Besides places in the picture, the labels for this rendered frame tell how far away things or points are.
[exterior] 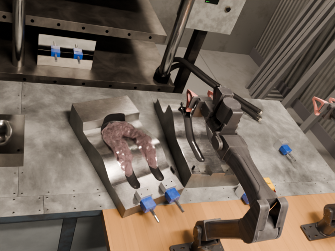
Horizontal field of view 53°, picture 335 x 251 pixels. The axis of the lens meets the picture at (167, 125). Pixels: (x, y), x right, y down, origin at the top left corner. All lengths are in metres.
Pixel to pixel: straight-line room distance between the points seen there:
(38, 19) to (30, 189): 0.82
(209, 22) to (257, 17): 2.49
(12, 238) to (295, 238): 1.10
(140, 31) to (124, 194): 0.91
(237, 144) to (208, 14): 1.09
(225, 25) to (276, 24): 2.44
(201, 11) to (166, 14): 1.98
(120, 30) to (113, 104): 0.46
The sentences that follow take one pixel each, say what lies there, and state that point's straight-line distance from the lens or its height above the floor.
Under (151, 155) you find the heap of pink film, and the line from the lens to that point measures 1.31.
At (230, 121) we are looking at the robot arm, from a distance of 0.98.
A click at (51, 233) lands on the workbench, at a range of 1.42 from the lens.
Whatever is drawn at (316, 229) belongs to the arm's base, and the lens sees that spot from 1.59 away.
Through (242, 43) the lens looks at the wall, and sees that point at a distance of 4.52.
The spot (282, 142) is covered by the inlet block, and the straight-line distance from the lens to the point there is 1.80.
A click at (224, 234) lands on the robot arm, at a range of 1.04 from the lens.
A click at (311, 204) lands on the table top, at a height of 0.80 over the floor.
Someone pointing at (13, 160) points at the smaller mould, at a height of 0.84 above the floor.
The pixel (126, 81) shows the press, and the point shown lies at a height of 0.78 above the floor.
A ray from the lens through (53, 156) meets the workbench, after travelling 1.35.
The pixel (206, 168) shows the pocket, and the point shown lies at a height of 0.87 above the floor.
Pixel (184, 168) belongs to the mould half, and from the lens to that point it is 1.37.
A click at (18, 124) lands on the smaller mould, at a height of 0.87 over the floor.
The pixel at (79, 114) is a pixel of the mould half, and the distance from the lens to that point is 1.37.
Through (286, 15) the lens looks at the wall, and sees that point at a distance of 4.31.
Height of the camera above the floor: 1.81
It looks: 39 degrees down
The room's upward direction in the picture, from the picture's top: 22 degrees clockwise
